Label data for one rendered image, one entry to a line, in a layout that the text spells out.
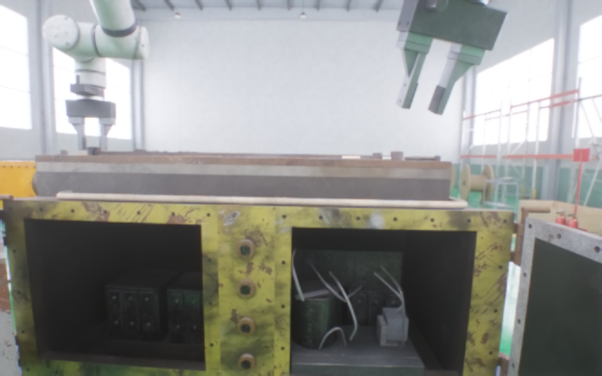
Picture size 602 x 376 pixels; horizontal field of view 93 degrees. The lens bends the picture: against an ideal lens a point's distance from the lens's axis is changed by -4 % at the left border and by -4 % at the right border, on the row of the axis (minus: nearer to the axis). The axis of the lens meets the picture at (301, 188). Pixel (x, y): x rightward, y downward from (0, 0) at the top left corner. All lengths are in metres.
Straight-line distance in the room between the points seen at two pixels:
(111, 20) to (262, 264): 0.73
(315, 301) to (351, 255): 0.27
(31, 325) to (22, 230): 0.30
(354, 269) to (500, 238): 0.50
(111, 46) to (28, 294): 0.78
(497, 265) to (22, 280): 1.40
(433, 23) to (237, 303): 0.80
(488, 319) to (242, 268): 0.71
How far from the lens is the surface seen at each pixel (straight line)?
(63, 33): 1.02
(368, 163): 0.90
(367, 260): 1.18
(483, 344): 1.09
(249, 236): 0.85
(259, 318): 0.94
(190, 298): 1.21
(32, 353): 1.34
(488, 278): 1.01
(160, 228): 1.62
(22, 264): 1.23
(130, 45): 0.98
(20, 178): 4.92
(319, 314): 1.01
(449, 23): 0.48
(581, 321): 0.85
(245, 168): 0.91
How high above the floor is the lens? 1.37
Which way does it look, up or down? 6 degrees down
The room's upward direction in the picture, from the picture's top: 1 degrees clockwise
